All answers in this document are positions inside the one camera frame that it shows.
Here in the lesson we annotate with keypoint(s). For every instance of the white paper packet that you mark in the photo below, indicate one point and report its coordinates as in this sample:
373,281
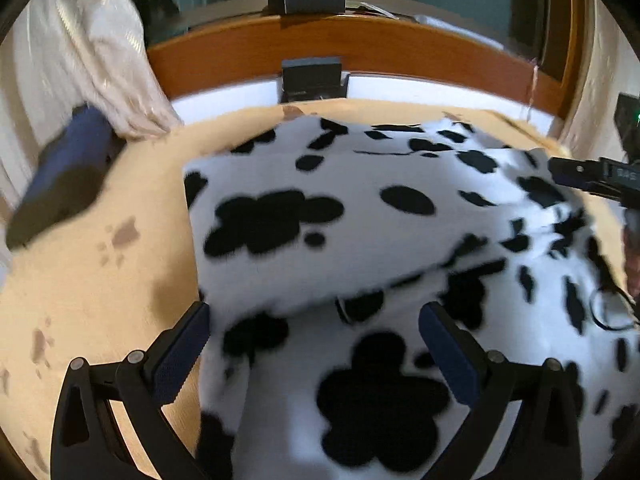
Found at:
372,10

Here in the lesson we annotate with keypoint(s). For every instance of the white mattress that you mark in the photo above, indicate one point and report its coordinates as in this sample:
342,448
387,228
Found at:
410,82

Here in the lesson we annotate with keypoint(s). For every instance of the yellow paw print blanket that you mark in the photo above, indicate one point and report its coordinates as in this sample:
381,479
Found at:
125,270

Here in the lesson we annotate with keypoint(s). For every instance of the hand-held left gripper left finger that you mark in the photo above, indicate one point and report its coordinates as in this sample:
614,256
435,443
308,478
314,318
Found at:
180,355

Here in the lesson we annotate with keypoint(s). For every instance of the cream patterned curtain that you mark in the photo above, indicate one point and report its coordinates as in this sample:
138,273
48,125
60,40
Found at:
75,45
605,60

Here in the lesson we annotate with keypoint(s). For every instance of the person's right hand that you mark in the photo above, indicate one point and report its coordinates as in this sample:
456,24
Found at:
632,255

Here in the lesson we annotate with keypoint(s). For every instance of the wooden headboard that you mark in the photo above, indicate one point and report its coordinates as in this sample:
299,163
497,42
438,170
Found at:
225,50

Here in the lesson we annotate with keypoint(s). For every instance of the cow print fleece garment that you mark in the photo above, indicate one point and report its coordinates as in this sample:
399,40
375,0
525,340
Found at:
400,240

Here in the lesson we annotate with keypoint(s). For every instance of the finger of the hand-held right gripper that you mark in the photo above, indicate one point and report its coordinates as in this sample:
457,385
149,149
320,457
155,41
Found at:
572,172

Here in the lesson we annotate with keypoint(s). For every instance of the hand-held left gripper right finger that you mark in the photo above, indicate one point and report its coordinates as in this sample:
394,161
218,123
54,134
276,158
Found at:
450,355

